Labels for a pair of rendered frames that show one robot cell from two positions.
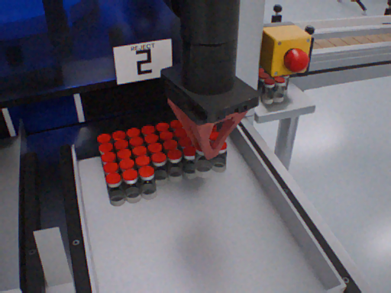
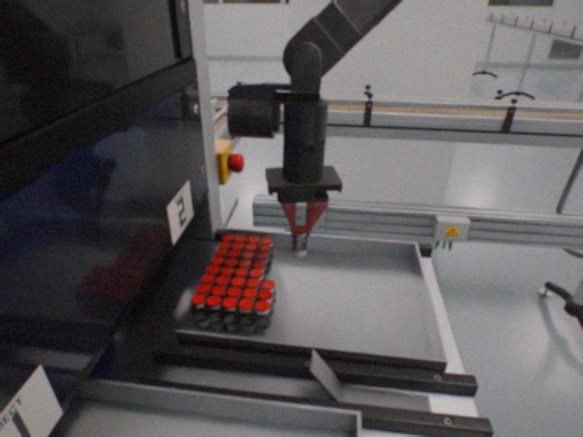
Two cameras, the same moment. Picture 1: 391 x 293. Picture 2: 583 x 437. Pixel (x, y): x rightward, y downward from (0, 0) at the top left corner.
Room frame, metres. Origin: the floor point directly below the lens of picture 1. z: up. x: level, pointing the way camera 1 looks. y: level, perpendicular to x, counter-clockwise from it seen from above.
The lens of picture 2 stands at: (0.16, 0.46, 1.30)
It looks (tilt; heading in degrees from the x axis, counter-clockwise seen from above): 30 degrees down; 296
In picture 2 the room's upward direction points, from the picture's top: straight up
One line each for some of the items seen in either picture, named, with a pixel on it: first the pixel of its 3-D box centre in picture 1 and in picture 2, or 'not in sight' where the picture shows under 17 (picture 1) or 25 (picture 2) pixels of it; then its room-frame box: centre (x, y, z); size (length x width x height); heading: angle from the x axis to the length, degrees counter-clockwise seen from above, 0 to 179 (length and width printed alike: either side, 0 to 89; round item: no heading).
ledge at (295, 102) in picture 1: (270, 95); (200, 210); (0.67, -0.16, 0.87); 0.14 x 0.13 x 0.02; 19
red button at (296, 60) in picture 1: (295, 59); (234, 162); (0.58, -0.17, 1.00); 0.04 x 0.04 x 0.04; 19
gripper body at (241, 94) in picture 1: (208, 66); (302, 163); (0.36, -0.02, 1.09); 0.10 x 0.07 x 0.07; 33
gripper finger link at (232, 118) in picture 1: (205, 120); (299, 208); (0.37, -0.01, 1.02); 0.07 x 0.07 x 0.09; 33
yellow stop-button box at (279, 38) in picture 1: (282, 48); (212, 161); (0.62, -0.15, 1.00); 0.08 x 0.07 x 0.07; 19
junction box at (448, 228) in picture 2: not in sight; (450, 228); (0.15, -0.99, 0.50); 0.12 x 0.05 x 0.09; 19
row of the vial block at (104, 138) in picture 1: (156, 140); (216, 276); (0.48, 0.06, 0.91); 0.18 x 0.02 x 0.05; 108
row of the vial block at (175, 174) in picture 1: (167, 167); (258, 279); (0.41, 0.04, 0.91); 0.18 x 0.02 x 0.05; 108
